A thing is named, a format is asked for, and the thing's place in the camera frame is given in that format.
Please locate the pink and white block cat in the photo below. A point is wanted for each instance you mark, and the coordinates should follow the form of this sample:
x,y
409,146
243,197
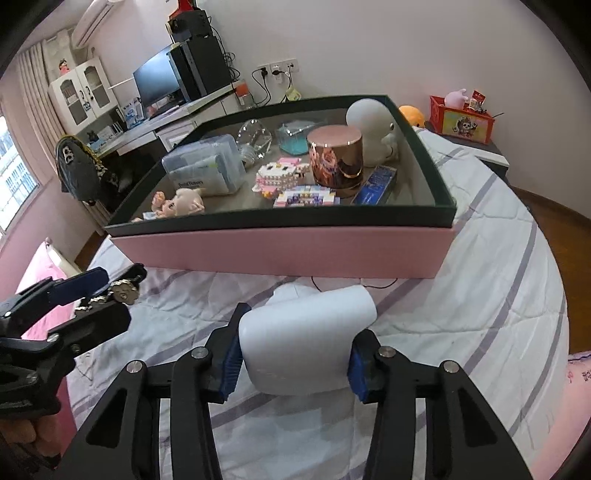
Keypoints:
x,y
277,177

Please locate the clear bottle with orange cap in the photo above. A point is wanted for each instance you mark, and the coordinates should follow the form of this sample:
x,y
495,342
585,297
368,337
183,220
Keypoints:
x,y
242,96

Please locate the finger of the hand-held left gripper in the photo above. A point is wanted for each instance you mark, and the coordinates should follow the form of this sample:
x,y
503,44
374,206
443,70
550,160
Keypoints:
x,y
83,286
92,325

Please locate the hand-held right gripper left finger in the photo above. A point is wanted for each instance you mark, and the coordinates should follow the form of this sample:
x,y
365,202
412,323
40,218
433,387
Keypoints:
x,y
231,365

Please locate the rose gold metal canister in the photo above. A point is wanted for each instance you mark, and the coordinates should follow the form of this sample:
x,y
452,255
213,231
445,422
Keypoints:
x,y
334,157

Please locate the red crate with skull print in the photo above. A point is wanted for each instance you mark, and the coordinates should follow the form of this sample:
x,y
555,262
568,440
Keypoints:
x,y
461,125

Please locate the pink floral quilt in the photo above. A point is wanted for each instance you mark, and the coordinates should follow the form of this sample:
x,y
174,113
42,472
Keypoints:
x,y
568,415

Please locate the blue and white box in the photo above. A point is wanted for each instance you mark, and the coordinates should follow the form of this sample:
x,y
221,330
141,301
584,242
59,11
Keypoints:
x,y
131,113

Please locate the black office chair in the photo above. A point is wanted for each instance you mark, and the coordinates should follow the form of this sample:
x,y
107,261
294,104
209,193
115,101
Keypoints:
x,y
136,173

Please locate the black jacket with white print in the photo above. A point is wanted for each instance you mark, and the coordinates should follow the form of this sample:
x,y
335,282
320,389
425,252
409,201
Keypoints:
x,y
76,170

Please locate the red pointed object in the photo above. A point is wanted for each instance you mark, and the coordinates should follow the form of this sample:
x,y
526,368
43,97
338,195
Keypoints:
x,y
185,4

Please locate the pink box with dark rim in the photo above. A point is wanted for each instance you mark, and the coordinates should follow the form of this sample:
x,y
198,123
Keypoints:
x,y
277,249

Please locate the beige curtain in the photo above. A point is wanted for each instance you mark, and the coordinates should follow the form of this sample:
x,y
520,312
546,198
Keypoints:
x,y
37,101

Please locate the pink plush toy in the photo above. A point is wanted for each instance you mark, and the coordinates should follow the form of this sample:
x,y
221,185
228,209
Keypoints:
x,y
456,98

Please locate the clear box of flossers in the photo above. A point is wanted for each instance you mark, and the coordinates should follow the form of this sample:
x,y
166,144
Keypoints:
x,y
203,161

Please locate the red snack packet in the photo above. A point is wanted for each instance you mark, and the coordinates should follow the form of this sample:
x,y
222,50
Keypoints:
x,y
478,99

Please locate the black speaker box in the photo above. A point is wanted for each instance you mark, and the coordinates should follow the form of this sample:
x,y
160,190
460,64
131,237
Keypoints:
x,y
191,25

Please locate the black computer tower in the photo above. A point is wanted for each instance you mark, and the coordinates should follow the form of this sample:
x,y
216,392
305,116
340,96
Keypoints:
x,y
207,69

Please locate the clear teal plastic box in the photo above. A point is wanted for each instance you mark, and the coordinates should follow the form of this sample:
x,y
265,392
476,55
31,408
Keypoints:
x,y
293,141

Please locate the black and white low cabinet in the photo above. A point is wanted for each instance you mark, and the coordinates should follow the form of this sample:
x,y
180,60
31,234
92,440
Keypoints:
x,y
494,154

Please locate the blue patterned small box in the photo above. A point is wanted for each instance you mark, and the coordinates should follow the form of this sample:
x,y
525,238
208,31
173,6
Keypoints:
x,y
374,184

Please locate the white round-headed figurine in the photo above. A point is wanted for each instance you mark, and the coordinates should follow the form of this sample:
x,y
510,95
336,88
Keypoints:
x,y
369,124

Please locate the person's left hand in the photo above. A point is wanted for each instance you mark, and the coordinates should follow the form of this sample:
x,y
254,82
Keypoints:
x,y
32,434

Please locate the small doll with dark hair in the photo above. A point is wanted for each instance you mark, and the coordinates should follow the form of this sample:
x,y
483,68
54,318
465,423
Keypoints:
x,y
64,67

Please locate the window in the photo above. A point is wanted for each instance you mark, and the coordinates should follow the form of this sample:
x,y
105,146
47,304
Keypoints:
x,y
14,184

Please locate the white desk with drawers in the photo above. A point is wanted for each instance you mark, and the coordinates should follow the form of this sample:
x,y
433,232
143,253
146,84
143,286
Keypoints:
x,y
184,110

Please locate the white glass-door cabinet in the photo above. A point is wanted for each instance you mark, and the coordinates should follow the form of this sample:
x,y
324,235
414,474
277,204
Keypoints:
x,y
78,97

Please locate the black computer monitor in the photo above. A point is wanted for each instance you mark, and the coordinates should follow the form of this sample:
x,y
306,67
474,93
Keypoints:
x,y
154,78

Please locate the pastel block brick piece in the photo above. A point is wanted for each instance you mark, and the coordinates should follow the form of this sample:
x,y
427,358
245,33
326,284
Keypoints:
x,y
304,196

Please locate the white wall socket strip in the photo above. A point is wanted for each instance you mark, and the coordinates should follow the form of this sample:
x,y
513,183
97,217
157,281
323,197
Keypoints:
x,y
277,64

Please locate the white air conditioner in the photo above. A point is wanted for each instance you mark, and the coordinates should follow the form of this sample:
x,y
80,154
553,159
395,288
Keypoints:
x,y
92,23

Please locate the orange octopus plush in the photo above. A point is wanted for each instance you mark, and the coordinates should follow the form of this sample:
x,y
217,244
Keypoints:
x,y
412,115

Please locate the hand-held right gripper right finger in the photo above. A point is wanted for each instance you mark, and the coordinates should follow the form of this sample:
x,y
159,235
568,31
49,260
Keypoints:
x,y
358,370

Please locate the white striped bed sheet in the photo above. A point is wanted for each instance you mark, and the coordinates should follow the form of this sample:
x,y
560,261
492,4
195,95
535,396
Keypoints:
x,y
485,277

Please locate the white plastic device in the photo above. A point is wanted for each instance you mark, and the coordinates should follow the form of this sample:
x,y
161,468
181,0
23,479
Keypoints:
x,y
300,332

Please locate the small printed card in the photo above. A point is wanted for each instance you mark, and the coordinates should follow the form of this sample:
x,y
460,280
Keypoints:
x,y
147,217

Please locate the white plug-in charger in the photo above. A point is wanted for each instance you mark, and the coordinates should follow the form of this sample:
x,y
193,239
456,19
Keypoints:
x,y
278,74

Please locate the small big-eared doll figurine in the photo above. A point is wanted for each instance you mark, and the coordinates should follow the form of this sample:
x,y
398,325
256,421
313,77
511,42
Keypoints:
x,y
180,203

